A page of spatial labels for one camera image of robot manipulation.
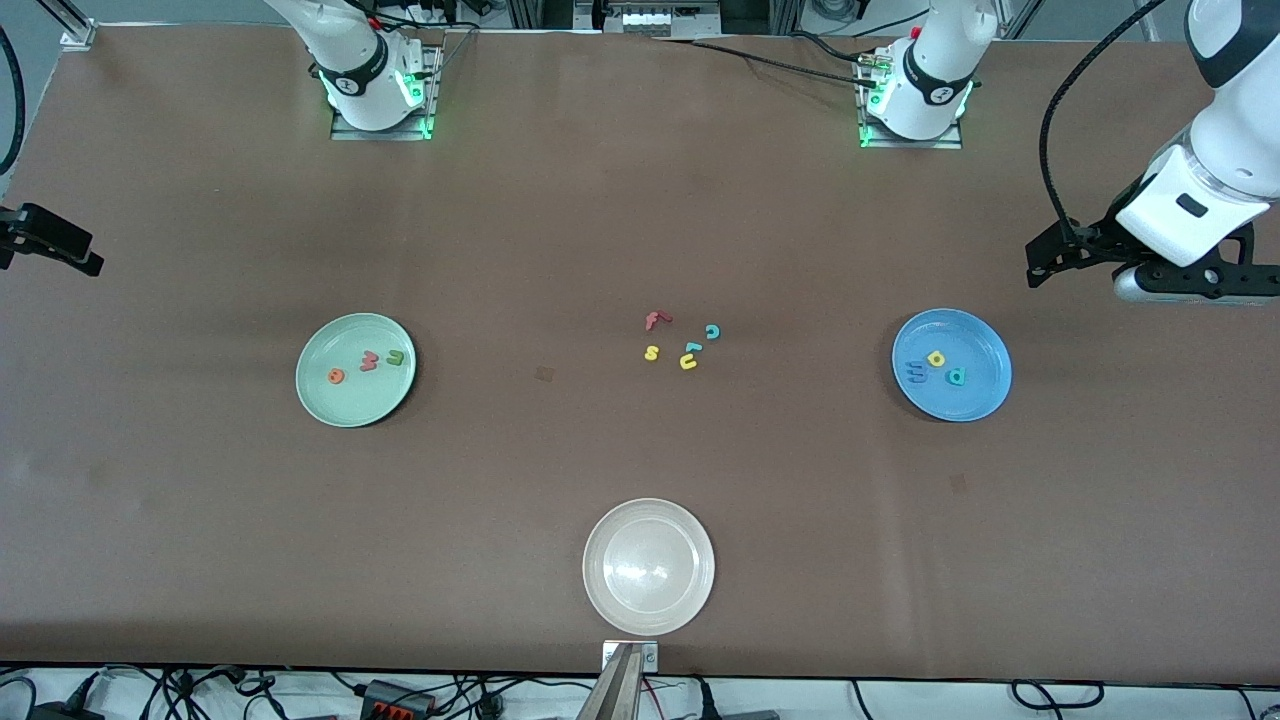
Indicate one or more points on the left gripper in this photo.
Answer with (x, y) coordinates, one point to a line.
(1092, 242)

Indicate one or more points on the blue foam letter E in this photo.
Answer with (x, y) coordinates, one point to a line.
(915, 372)

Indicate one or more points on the pink foam letter w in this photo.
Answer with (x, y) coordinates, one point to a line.
(370, 361)

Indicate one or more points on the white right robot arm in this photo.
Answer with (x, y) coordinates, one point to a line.
(350, 60)

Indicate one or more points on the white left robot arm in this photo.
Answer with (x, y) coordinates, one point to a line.
(930, 70)

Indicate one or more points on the blue plate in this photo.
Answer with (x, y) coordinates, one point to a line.
(975, 395)

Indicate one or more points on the green plate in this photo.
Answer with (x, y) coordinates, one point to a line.
(350, 400)

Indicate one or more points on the red foam letter f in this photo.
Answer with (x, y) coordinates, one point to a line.
(655, 320)

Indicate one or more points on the white plate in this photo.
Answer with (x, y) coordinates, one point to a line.
(648, 566)

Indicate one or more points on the black red power strip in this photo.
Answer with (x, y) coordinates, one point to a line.
(398, 700)

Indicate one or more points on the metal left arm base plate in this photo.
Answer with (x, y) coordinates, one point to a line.
(950, 140)

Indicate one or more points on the aluminium frame profile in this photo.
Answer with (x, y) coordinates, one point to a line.
(78, 25)

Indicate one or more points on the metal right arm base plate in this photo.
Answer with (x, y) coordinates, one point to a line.
(420, 125)

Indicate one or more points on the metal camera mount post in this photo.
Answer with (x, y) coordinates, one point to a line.
(620, 685)

